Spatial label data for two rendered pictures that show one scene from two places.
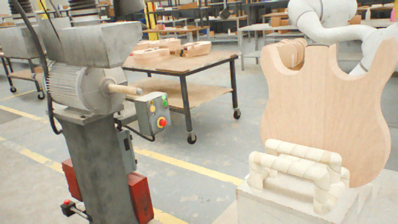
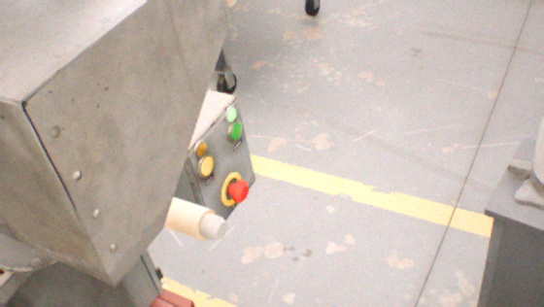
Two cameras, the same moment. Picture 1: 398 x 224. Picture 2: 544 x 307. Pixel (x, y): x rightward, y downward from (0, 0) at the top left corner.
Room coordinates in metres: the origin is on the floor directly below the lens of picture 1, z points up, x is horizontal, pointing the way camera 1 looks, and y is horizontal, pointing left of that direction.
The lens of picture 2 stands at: (0.87, 0.22, 1.66)
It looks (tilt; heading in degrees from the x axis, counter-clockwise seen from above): 40 degrees down; 356
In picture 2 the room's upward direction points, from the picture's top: 11 degrees counter-clockwise
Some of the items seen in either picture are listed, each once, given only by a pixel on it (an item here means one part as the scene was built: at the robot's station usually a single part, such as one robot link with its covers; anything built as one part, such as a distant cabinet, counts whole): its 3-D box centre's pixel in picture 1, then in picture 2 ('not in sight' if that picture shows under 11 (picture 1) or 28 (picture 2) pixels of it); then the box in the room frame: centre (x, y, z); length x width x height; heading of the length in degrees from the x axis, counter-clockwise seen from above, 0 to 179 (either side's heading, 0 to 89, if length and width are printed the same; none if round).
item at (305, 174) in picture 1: (285, 165); not in sight; (0.64, -0.18, 1.20); 0.20 x 0.03 x 0.03; 49
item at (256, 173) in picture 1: (256, 173); not in sight; (0.70, -0.11, 1.15); 0.03 x 0.03 x 0.09
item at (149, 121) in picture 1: (143, 118); (166, 175); (1.65, 0.35, 0.99); 0.24 x 0.21 x 0.26; 50
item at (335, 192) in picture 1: (331, 195); not in sight; (0.61, -0.27, 1.12); 0.11 x 0.03 x 0.03; 140
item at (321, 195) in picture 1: (321, 193); not in sight; (0.59, -0.24, 1.15); 0.03 x 0.03 x 0.09
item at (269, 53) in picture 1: (275, 60); not in sight; (0.88, -0.21, 1.40); 0.07 x 0.04 x 0.09; 49
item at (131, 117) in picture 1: (133, 117); not in sight; (1.61, 0.39, 1.02); 0.19 x 0.04 x 0.04; 140
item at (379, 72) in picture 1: (377, 60); not in sight; (0.71, -0.41, 1.41); 0.07 x 0.04 x 0.10; 49
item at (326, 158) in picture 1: (300, 151); not in sight; (0.70, -0.23, 1.20); 0.20 x 0.03 x 0.03; 49
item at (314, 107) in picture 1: (318, 116); not in sight; (0.79, -0.31, 1.25); 0.35 x 0.04 x 0.40; 49
